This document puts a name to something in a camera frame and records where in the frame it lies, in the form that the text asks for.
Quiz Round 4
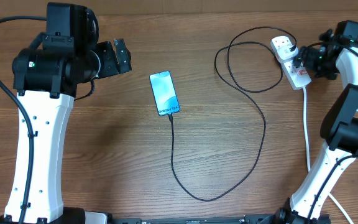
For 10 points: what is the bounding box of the blue Galaxy smartphone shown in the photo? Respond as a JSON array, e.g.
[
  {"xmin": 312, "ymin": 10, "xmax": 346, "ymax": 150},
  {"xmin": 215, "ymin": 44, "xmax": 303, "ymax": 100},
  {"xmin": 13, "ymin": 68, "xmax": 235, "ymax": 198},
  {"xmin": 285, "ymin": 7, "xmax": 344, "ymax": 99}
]
[{"xmin": 149, "ymin": 71, "xmax": 180, "ymax": 116}]

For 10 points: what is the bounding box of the black charging cable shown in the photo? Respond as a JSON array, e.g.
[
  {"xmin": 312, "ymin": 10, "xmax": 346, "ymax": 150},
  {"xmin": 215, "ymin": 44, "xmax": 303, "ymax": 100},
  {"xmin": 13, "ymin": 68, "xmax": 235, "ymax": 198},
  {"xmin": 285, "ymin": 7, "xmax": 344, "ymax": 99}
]
[{"xmin": 168, "ymin": 26, "xmax": 298, "ymax": 202}]

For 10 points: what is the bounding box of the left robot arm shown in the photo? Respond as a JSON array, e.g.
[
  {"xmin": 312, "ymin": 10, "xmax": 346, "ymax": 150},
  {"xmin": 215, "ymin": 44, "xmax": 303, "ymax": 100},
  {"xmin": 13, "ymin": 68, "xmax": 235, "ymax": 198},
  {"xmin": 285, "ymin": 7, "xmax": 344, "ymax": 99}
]
[{"xmin": 0, "ymin": 2, "xmax": 131, "ymax": 223}]

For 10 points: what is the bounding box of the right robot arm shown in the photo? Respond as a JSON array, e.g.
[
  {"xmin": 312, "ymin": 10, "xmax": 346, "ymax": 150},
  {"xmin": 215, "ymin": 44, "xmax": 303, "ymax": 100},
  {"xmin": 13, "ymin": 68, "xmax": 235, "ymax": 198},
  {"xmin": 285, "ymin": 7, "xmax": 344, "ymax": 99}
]
[{"xmin": 263, "ymin": 20, "xmax": 358, "ymax": 223}]

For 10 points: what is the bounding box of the white USB charger plug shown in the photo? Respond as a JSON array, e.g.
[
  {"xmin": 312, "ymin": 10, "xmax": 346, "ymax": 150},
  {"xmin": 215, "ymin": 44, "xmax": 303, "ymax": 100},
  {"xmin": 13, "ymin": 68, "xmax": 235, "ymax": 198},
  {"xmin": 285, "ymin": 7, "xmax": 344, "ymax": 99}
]
[{"xmin": 275, "ymin": 45, "xmax": 298, "ymax": 63}]

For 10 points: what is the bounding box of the white power strip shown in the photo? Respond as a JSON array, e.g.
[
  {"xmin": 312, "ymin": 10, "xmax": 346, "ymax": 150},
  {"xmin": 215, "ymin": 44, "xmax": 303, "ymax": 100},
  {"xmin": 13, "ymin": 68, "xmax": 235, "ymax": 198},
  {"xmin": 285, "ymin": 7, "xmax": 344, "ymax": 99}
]
[{"xmin": 270, "ymin": 36, "xmax": 311, "ymax": 90}]

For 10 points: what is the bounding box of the white power strip cord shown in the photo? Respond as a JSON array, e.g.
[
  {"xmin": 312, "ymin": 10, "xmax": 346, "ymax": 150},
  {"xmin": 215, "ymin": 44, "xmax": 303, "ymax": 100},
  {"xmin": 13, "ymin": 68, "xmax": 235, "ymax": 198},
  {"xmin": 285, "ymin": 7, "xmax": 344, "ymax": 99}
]
[{"xmin": 302, "ymin": 86, "xmax": 356, "ymax": 224}]

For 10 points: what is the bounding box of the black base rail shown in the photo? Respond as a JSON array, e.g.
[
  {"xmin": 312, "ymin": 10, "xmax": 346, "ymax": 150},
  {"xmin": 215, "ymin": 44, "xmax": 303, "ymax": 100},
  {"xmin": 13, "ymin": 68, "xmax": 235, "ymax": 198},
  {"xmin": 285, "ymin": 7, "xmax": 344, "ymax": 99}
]
[{"xmin": 104, "ymin": 214, "xmax": 332, "ymax": 224}]

